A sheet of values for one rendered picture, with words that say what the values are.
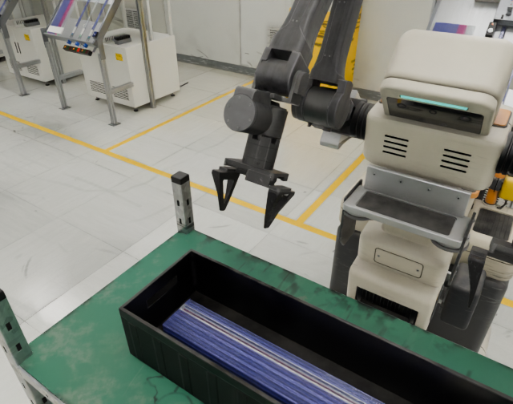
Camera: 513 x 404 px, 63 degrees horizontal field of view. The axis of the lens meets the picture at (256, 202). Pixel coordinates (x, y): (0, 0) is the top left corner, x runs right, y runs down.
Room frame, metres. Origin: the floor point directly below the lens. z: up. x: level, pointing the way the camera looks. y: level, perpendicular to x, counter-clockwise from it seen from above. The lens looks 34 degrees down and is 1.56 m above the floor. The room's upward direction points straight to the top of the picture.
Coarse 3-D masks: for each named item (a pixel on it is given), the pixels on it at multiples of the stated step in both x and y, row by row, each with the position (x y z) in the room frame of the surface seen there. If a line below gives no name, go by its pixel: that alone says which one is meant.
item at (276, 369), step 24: (192, 312) 0.50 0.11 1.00; (192, 336) 0.45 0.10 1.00; (216, 336) 0.45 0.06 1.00; (240, 336) 0.45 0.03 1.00; (216, 360) 0.41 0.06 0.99; (240, 360) 0.41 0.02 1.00; (264, 360) 0.41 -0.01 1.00; (288, 360) 0.41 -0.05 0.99; (264, 384) 0.36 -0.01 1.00; (288, 384) 0.36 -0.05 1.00; (312, 384) 0.36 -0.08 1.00; (336, 384) 0.36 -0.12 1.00
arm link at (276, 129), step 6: (276, 102) 0.70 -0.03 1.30; (276, 108) 0.66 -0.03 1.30; (282, 108) 0.68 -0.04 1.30; (276, 114) 0.66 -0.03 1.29; (282, 114) 0.67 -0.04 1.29; (276, 120) 0.66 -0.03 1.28; (282, 120) 0.67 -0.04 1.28; (270, 126) 0.65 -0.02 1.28; (276, 126) 0.66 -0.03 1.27; (282, 126) 0.67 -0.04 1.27; (270, 132) 0.65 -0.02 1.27; (276, 132) 0.65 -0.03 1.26; (282, 132) 0.67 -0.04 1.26; (258, 138) 0.66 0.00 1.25; (276, 138) 0.67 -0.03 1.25
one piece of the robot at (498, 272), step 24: (504, 192) 1.08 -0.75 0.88; (480, 216) 1.05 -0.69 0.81; (504, 216) 1.04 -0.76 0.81; (336, 240) 1.17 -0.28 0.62; (480, 240) 0.93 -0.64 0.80; (336, 264) 1.15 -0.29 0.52; (504, 264) 0.88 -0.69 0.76; (336, 288) 1.14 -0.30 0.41; (504, 288) 0.88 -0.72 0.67; (480, 312) 0.89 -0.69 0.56; (456, 336) 0.91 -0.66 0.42; (480, 336) 0.88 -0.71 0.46
